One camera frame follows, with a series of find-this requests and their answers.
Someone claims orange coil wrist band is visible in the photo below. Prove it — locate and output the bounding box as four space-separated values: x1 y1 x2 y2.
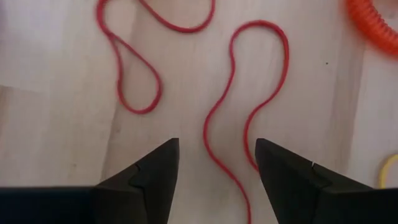
345 0 398 57

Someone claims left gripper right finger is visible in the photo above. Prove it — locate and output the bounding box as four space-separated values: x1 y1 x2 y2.
255 138 398 224

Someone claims yellow rubber band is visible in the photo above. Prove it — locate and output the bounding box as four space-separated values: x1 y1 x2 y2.
378 153 398 190

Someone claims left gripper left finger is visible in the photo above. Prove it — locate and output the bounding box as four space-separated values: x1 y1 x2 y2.
0 138 180 224

